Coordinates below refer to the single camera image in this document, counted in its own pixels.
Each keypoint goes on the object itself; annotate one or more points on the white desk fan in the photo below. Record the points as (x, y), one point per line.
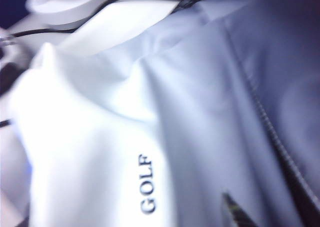
(67, 4)

